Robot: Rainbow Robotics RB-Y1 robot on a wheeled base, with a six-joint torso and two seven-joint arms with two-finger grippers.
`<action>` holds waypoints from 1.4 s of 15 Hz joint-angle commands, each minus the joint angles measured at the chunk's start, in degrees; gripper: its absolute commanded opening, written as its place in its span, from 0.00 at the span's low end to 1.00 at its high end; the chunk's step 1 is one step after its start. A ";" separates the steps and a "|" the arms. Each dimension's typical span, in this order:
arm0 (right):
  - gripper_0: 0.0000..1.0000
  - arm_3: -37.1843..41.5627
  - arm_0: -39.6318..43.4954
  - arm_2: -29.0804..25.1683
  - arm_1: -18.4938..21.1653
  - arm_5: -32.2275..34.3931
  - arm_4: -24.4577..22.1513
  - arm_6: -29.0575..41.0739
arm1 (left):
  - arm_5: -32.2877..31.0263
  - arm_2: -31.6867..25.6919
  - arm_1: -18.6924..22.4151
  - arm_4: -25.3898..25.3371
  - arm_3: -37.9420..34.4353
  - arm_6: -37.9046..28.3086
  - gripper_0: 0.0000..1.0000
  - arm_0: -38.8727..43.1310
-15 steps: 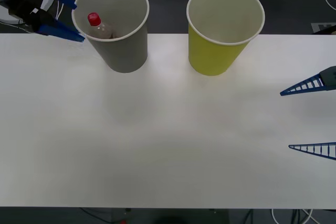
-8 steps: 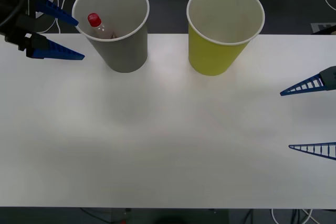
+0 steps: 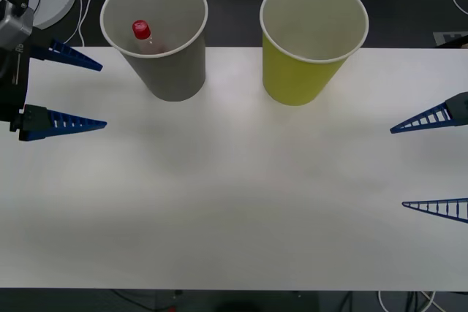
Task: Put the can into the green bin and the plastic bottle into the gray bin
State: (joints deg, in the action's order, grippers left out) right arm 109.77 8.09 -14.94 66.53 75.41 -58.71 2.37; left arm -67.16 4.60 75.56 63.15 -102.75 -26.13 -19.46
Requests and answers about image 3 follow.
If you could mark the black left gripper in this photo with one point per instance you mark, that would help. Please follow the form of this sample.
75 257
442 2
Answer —
11 85

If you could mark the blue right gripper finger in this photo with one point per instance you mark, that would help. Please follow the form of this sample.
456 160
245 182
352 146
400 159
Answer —
457 109
449 209

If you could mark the clear bottle with red cap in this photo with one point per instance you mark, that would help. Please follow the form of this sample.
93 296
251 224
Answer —
142 30

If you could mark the grey floor plate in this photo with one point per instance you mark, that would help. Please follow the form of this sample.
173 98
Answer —
440 38

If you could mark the grey waste bin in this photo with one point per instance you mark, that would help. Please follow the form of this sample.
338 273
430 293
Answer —
175 78

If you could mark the yellow-green waste bin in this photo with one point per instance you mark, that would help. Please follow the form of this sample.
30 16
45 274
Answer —
296 82

